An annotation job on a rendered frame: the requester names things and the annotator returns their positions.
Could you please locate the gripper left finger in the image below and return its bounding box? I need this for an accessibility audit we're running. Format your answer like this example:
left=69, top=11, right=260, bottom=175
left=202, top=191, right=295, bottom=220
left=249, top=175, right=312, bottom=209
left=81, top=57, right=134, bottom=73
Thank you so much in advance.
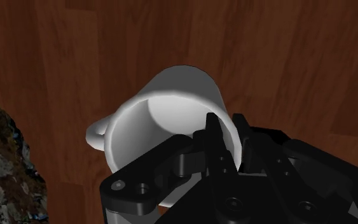
left=99, top=112, right=240, bottom=218

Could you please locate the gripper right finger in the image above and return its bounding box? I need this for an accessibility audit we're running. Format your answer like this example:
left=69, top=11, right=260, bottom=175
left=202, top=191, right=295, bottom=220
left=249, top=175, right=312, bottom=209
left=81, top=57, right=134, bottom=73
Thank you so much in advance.
left=231, top=113, right=358, bottom=220

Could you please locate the white mug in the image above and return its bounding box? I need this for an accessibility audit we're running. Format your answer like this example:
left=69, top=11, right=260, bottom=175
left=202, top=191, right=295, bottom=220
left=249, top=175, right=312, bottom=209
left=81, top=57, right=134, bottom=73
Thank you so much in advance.
left=85, top=64, right=244, bottom=209

